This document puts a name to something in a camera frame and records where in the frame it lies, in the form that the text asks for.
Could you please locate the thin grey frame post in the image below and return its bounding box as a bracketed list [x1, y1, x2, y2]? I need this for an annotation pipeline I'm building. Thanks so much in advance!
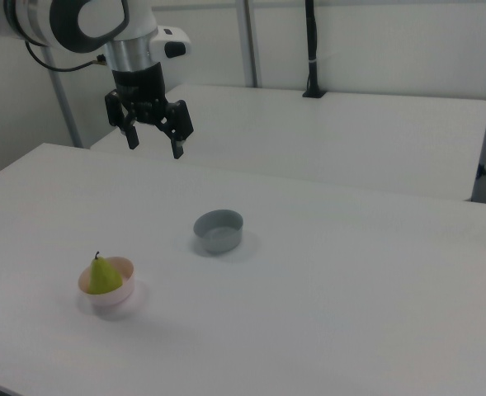
[43, 57, 84, 149]

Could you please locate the green pear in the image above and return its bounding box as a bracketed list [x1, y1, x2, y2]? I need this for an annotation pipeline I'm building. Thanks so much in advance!
[87, 251, 124, 296]

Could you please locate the grey bowl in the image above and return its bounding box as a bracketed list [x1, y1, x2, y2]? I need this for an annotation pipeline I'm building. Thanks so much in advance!
[192, 209, 244, 255]

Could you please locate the black pole with base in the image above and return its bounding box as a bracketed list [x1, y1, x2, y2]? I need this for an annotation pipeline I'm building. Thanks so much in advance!
[301, 0, 327, 100]

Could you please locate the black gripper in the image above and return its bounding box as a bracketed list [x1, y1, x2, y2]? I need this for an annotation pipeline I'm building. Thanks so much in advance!
[104, 60, 196, 160]

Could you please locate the pink bowl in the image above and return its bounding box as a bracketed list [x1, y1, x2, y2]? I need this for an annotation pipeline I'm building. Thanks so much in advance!
[77, 256, 137, 308]

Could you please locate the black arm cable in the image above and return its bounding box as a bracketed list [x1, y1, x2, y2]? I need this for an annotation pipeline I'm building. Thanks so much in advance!
[24, 40, 107, 73]

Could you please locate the wide grey wall post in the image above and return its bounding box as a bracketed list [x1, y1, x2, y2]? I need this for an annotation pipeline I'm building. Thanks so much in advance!
[234, 0, 265, 89]

